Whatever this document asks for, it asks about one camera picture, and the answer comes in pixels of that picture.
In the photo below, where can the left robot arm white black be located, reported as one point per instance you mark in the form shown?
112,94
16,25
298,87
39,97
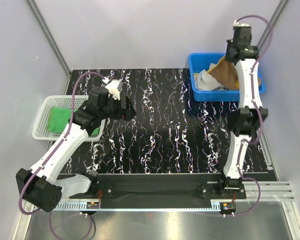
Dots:
40,185

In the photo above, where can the white perforated plastic basket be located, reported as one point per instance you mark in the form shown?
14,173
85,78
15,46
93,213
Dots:
40,128

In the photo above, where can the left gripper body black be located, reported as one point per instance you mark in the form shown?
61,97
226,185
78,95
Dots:
112,110

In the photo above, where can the aluminium frame post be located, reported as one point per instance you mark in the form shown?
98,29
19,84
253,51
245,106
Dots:
48,35
266,36

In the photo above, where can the left aluminium frame post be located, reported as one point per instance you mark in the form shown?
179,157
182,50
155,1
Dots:
48,35

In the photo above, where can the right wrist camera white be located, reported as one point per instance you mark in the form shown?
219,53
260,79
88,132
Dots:
237,24

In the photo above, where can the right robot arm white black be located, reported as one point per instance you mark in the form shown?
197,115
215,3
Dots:
248,119

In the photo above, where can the right aluminium frame post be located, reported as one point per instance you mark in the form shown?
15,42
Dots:
266,36

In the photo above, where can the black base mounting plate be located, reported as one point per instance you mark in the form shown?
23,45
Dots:
157,202

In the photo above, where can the blue plastic bin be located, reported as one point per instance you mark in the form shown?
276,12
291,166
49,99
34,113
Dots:
199,62

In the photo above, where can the small circuit board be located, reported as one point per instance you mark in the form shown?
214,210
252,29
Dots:
228,206
93,205

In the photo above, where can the left small circuit board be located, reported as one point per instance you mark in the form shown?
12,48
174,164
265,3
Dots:
93,205

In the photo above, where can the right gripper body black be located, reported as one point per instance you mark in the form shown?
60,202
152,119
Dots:
230,44

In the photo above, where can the right small circuit board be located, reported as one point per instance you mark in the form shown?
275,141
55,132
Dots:
228,206

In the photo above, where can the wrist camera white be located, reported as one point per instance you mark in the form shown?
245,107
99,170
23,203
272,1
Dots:
237,24
114,87

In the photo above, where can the green microfiber towel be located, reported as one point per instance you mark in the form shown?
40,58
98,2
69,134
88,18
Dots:
60,117

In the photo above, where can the brown yellow towel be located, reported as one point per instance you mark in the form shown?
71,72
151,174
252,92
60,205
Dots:
226,74

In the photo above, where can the aluminium rail front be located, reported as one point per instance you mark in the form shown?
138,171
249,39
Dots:
270,190

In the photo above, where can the light grey towel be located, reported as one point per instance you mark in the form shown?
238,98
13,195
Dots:
203,81

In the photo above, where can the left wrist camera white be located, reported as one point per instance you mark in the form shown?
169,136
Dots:
114,87

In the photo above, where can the black marble pattern mat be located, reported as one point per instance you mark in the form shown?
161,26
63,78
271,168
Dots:
171,132

